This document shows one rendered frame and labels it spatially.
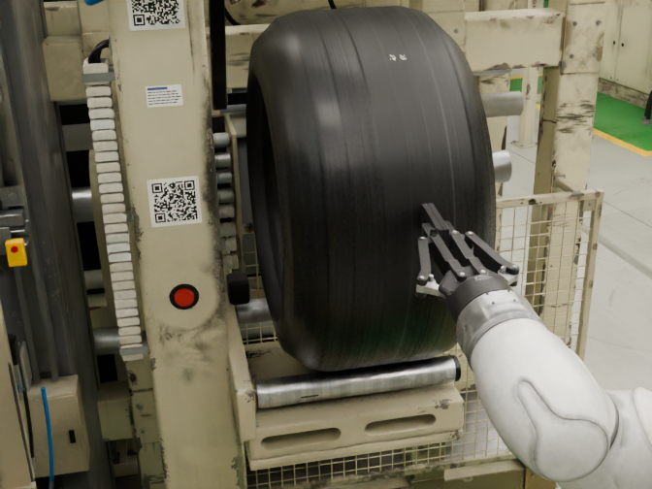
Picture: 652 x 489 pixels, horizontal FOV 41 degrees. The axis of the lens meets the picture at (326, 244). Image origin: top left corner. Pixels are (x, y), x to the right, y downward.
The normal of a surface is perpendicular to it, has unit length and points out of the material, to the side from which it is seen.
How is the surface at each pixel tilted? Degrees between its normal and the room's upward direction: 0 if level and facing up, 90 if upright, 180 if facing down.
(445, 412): 90
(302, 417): 0
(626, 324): 0
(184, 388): 90
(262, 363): 0
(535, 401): 44
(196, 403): 90
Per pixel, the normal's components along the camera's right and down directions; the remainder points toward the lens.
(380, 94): 0.12, -0.40
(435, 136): 0.15, -0.18
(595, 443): 0.33, 0.33
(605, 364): -0.02, -0.91
